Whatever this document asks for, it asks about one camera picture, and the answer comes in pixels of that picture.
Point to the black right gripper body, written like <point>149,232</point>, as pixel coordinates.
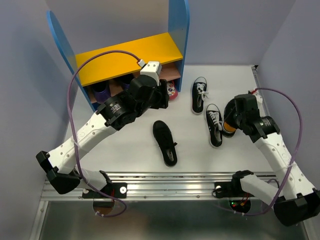
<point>242,120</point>

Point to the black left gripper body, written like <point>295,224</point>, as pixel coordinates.
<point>158,100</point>

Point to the black sneaker white laces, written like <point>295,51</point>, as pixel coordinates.
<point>214,123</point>
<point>199,92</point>

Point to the orange sneaker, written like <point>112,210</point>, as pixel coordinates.
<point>227,128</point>

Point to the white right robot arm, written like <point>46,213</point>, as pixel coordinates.
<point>296,199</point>

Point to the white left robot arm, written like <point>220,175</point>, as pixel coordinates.
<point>61,163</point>

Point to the blue yellow shoe shelf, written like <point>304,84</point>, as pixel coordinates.
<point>168,48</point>

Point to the all black sneaker right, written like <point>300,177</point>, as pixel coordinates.
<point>228,116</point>

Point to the all black sneaker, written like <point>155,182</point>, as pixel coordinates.
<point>228,116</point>
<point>164,139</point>

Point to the right purple boot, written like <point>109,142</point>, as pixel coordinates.
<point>125,80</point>

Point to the purple boot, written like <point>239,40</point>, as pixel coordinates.
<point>125,80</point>
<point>101,91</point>

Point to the right pink patterned slipper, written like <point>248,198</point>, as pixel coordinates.
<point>171,90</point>

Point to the left purple boot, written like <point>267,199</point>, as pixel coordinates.
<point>101,91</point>

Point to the all black sneaker center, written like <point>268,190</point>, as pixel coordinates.
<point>164,139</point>

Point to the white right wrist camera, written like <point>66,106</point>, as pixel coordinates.
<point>258,97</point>

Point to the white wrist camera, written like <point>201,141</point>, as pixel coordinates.
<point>258,97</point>
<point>152,69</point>

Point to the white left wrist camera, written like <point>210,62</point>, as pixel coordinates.
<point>152,69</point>

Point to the aluminium rail base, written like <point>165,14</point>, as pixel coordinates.
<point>170,186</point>

